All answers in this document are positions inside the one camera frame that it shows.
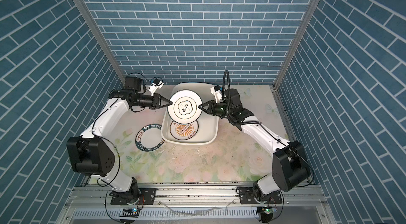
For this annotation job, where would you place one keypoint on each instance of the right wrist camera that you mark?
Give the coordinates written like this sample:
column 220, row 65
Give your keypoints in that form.
column 217, row 93

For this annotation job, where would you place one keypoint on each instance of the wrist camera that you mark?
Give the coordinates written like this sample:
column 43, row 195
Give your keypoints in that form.
column 155, row 84
column 217, row 93

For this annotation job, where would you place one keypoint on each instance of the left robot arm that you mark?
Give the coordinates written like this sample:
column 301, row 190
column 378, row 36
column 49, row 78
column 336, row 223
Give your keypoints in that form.
column 92, row 154

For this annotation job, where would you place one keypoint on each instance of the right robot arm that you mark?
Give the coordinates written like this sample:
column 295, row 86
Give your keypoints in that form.
column 288, row 167

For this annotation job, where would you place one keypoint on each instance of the orange sunburst plate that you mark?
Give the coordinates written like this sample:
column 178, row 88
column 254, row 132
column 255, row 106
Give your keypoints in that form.
column 184, row 131

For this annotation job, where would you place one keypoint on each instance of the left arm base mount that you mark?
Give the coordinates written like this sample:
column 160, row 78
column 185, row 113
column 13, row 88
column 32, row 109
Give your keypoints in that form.
column 139, row 197

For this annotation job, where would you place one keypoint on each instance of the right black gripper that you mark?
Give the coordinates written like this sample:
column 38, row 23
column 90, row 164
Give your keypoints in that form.
column 212, row 108

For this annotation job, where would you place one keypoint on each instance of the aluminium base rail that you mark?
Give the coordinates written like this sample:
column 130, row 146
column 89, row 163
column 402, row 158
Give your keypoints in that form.
column 193, row 203

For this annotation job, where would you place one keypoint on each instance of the white plastic bin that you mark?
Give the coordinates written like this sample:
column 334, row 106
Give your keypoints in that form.
column 208, row 125

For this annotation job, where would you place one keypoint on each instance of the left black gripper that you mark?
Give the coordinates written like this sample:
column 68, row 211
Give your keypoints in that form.
column 155, row 101

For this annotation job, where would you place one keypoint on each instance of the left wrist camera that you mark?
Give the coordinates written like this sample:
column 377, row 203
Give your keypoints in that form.
column 155, row 84

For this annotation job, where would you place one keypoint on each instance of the green lettered rim plate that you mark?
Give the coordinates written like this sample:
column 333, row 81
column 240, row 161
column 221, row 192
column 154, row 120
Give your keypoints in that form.
column 149, row 138

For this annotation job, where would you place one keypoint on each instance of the white plate thin dark rim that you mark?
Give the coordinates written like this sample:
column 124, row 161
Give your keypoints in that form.
column 185, row 107

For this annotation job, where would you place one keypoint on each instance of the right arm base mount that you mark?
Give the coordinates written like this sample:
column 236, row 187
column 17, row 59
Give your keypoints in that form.
column 253, row 195

